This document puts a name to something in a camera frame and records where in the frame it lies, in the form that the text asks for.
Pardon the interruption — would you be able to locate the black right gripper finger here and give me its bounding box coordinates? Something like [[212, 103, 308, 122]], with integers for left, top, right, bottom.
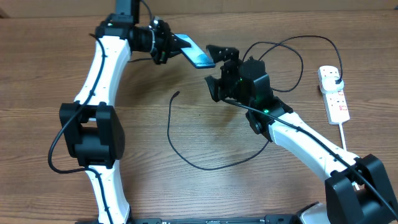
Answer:
[[206, 45, 239, 63], [205, 75, 221, 102]]

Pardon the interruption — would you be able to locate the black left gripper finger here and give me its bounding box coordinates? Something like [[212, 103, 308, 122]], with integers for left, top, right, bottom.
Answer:
[[169, 33, 191, 50], [164, 49, 182, 61]]

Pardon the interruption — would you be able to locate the blue Samsung Galaxy smartphone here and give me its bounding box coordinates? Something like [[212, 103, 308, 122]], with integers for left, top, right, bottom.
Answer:
[[175, 34, 215, 69]]

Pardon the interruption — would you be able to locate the black USB charging cable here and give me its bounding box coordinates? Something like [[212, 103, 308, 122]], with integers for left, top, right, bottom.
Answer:
[[167, 35, 344, 171]]

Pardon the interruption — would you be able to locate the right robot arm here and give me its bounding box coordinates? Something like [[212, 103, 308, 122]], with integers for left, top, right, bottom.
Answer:
[[205, 45, 397, 223]]

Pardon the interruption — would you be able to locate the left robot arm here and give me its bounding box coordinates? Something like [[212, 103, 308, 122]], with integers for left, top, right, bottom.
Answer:
[[48, 0, 191, 223]]

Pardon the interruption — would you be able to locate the white charger plug adapter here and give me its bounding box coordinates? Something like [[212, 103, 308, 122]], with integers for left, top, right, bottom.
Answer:
[[320, 77, 345, 94]]

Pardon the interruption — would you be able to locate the white power strip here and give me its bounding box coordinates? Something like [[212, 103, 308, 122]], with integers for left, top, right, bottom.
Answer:
[[317, 65, 350, 124]]

